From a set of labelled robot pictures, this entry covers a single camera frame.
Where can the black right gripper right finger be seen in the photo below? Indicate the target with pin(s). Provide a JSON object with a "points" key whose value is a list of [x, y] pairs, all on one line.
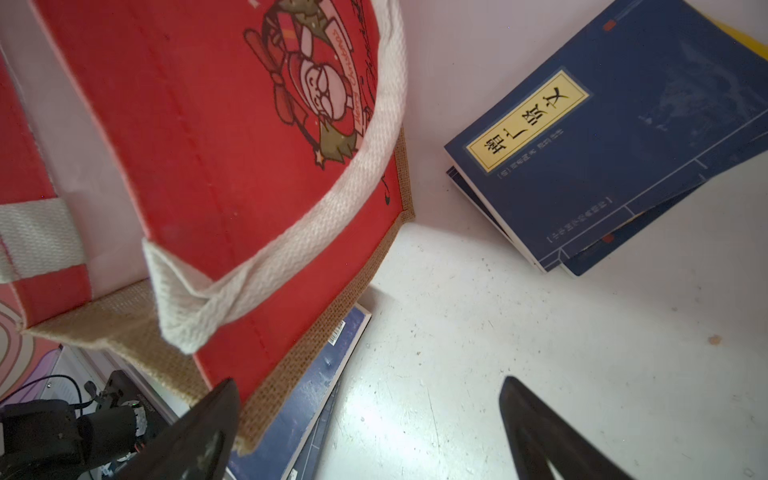
{"points": [[542, 443]]}

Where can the red beige canvas tote bag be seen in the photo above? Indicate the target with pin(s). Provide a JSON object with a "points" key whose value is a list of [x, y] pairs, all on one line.
{"points": [[205, 188]]}

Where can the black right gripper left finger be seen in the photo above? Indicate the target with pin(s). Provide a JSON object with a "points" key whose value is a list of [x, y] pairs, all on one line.
{"points": [[197, 446]]}

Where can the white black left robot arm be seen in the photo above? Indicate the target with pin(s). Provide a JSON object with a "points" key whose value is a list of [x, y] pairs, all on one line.
{"points": [[57, 439]]}

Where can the navy book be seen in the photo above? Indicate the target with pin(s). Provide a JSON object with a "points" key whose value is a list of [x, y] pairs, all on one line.
{"points": [[292, 445], [595, 253], [649, 100]]}

